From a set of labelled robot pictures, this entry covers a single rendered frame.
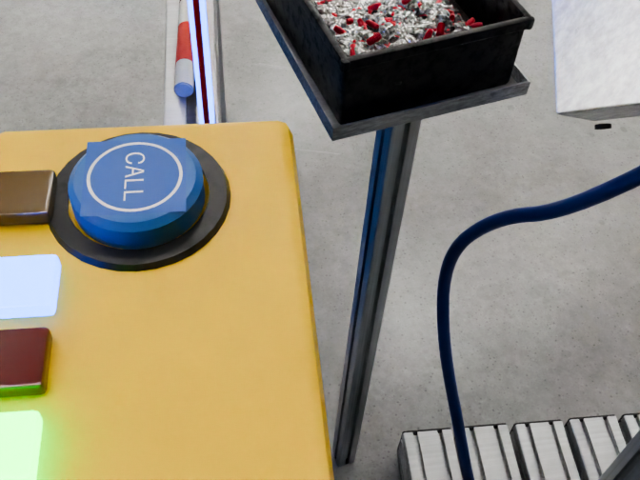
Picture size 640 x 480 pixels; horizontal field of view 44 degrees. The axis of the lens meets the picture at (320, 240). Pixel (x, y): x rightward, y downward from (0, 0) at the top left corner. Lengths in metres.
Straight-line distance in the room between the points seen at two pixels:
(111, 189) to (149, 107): 1.65
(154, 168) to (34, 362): 0.07
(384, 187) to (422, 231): 0.87
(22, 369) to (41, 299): 0.02
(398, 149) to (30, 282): 0.55
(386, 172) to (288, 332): 0.55
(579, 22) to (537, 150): 1.35
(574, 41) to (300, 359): 0.35
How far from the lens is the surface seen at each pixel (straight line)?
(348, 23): 0.70
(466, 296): 1.57
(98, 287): 0.23
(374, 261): 0.87
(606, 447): 1.39
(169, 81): 0.62
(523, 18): 0.67
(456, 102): 0.68
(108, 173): 0.25
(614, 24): 0.52
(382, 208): 0.80
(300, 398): 0.21
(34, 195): 0.25
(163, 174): 0.24
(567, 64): 0.53
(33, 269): 0.23
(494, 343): 1.52
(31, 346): 0.22
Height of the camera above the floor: 1.26
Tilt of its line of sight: 52 degrees down
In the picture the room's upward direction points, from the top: 4 degrees clockwise
